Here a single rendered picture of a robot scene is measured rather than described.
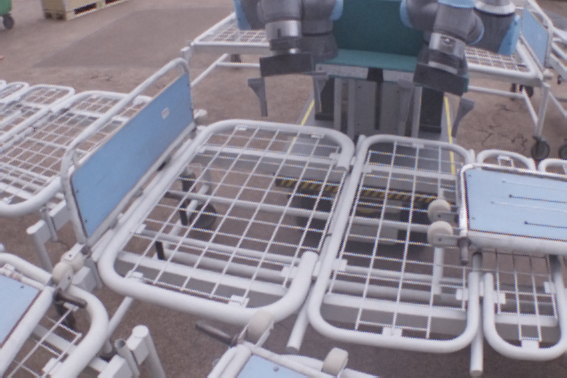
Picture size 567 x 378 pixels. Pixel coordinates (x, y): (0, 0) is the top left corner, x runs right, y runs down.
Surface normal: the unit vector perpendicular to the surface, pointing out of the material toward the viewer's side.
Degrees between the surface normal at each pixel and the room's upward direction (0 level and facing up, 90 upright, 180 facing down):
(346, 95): 90
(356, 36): 90
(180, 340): 0
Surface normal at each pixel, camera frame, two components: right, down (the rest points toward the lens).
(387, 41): -0.23, 0.52
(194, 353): -0.02, -0.84
